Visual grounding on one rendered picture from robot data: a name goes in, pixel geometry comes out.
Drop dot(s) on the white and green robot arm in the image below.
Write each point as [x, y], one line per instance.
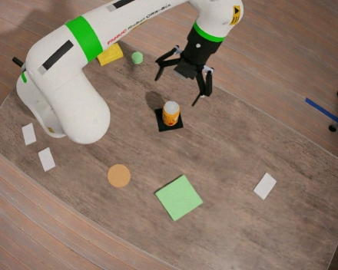
[58, 58]

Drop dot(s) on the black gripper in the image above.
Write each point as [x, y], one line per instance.
[200, 63]

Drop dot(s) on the light green cylinder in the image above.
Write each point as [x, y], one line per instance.
[137, 57]

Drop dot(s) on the orange striped drink can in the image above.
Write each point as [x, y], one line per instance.
[170, 113]

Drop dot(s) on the light green square tile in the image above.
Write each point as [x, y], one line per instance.
[179, 198]

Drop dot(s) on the black square coaster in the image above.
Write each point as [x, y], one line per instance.
[164, 127]

